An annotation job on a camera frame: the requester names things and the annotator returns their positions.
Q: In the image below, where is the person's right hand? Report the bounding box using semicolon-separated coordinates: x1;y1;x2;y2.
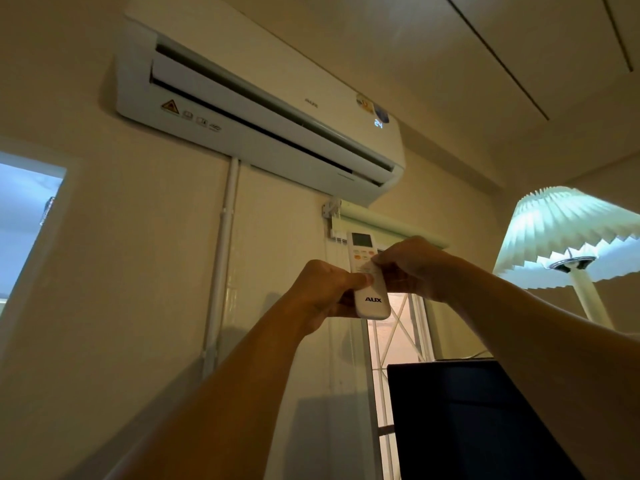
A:
370;236;457;303

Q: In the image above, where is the person's left hand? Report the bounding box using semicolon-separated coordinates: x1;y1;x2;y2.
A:
285;260;374;337

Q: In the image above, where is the white air conditioner remote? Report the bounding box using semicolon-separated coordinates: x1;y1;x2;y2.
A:
347;232;392;321

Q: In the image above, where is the person's right forearm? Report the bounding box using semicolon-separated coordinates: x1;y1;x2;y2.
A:
434;257;640;480

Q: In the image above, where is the person's left forearm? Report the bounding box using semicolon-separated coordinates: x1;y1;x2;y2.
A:
107;294;313;480

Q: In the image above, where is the white roller blind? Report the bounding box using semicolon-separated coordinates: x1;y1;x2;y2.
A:
322;197;450;250

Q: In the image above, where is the window with white grille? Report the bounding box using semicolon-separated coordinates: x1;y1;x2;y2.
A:
367;293;435;480

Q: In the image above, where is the white pipe cover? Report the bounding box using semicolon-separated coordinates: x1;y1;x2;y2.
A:
202;157;241;380

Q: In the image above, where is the black monitor screen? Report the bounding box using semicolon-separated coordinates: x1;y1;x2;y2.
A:
387;359;585;480

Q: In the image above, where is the pleated white lamp shade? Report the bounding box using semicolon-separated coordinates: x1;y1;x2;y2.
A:
493;186;640;290

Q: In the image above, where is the white lamp pole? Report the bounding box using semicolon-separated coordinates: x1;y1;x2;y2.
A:
568;267;615;329

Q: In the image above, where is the white wall air conditioner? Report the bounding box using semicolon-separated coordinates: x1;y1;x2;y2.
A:
116;0;406;208

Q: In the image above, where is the wall opening window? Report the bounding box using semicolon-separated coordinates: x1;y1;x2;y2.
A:
0;152;67;315

